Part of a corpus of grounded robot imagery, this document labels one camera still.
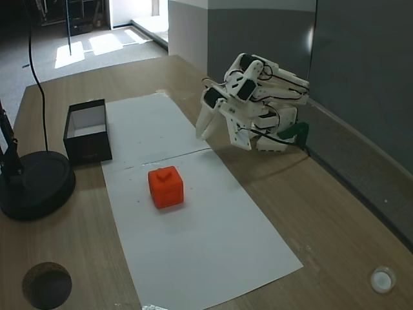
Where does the orange cube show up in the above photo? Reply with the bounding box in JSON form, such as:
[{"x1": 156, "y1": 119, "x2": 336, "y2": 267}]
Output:
[{"x1": 148, "y1": 165, "x2": 185, "y2": 210}]

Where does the dark brown open box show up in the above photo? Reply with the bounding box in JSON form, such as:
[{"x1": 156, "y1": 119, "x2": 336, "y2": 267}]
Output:
[{"x1": 63, "y1": 98, "x2": 114, "y2": 166}]

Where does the white paper sheet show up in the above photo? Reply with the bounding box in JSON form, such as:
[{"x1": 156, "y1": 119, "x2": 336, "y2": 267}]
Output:
[
  {"x1": 105, "y1": 93, "x2": 212, "y2": 171},
  {"x1": 101, "y1": 150, "x2": 305, "y2": 310}
]

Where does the green table clamp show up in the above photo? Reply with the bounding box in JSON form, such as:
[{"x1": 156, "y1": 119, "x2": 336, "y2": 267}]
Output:
[{"x1": 278, "y1": 121, "x2": 310, "y2": 146}]

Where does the thin dark metal pole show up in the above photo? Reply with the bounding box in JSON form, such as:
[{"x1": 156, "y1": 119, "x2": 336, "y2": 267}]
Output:
[{"x1": 65, "y1": 0, "x2": 72, "y2": 56}]

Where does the black round stand base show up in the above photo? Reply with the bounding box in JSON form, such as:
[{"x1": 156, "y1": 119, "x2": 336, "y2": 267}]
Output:
[{"x1": 0, "y1": 150, "x2": 77, "y2": 222}]

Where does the black stand pole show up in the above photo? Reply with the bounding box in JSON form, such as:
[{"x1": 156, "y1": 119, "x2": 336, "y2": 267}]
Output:
[{"x1": 0, "y1": 98, "x2": 25, "y2": 182}]

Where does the small white round cap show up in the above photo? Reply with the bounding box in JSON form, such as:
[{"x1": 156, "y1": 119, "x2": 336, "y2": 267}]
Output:
[{"x1": 370, "y1": 265, "x2": 397, "y2": 295}]

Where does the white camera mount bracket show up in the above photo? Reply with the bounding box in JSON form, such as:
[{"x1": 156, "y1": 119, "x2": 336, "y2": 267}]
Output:
[{"x1": 223, "y1": 106, "x2": 253, "y2": 152}]

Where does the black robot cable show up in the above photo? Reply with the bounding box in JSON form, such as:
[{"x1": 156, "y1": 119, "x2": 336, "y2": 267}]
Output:
[{"x1": 250, "y1": 128, "x2": 312, "y2": 154}]

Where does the black stand cable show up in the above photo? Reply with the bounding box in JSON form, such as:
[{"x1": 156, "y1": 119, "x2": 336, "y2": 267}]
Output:
[{"x1": 28, "y1": 0, "x2": 50, "y2": 153}]

